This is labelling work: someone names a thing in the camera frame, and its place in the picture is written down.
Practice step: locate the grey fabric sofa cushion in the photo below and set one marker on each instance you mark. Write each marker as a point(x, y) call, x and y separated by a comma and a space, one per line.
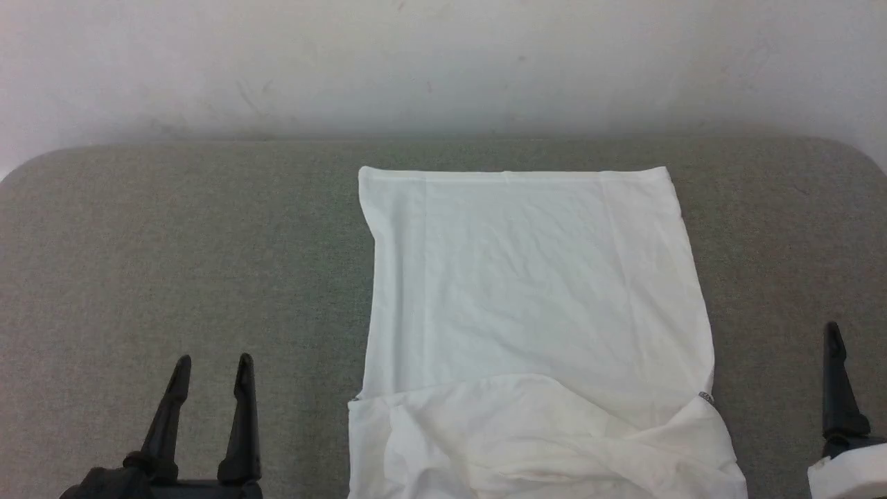
point(173, 263)

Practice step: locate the white t-shirt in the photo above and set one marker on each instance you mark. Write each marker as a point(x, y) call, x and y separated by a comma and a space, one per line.
point(533, 312)

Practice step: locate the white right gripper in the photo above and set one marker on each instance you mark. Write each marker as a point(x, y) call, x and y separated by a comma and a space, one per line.
point(856, 475)

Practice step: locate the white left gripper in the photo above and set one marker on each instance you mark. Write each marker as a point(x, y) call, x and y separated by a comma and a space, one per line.
point(208, 490)

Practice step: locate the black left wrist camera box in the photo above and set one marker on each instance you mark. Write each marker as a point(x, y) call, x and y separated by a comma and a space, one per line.
point(104, 485)

